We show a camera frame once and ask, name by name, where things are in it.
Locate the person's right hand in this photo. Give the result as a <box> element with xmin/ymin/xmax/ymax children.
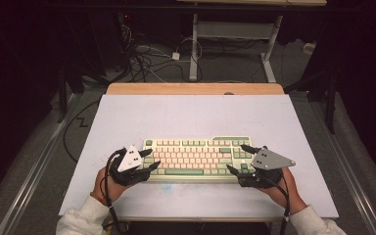
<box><xmin>262</xmin><ymin>166</ymin><xmax>307</xmax><ymax>215</ymax></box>

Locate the person's left hand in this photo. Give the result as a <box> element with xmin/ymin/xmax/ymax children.
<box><xmin>90</xmin><ymin>166</ymin><xmax>129</xmax><ymax>207</ymax></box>

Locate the white power strip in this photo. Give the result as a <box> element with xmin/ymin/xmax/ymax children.
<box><xmin>303</xmin><ymin>42</ymin><xmax>317</xmax><ymax>56</ymax></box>

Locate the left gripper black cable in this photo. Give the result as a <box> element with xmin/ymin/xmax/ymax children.
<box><xmin>103</xmin><ymin>148</ymin><xmax>126</xmax><ymax>235</ymax></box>

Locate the black looped floor cable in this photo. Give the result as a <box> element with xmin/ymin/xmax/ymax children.
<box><xmin>62</xmin><ymin>99</ymin><xmax>102</xmax><ymax>165</ymax></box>

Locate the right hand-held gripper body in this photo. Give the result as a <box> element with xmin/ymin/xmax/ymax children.
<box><xmin>236</xmin><ymin>145</ymin><xmax>297</xmax><ymax>190</ymax></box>

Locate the wooden table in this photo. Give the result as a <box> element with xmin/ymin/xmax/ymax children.
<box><xmin>106</xmin><ymin>82</ymin><xmax>286</xmax><ymax>96</ymax></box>

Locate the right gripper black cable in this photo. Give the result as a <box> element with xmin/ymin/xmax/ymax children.
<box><xmin>258</xmin><ymin>175</ymin><xmax>291</xmax><ymax>235</ymax></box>

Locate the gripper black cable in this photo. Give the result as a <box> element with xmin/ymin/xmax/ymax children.
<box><xmin>258</xmin><ymin>175</ymin><xmax>291</xmax><ymax>235</ymax></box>
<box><xmin>103</xmin><ymin>148</ymin><xmax>126</xmax><ymax>235</ymax></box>

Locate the metal floor rail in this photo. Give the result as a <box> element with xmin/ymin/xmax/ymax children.
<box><xmin>0</xmin><ymin>92</ymin><xmax>81</xmax><ymax>235</ymax></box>
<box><xmin>307</xmin><ymin>97</ymin><xmax>376</xmax><ymax>235</ymax></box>

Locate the tangle of floor cables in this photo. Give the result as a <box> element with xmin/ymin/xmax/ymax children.
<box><xmin>120</xmin><ymin>23</ymin><xmax>204</xmax><ymax>84</ymax></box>

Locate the white-framed desk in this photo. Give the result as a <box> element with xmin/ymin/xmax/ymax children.
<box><xmin>175</xmin><ymin>0</ymin><xmax>328</xmax><ymax>83</ymax></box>

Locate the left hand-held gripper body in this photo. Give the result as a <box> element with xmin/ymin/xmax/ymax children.
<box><xmin>109</xmin><ymin>144</ymin><xmax>151</xmax><ymax>188</ymax></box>

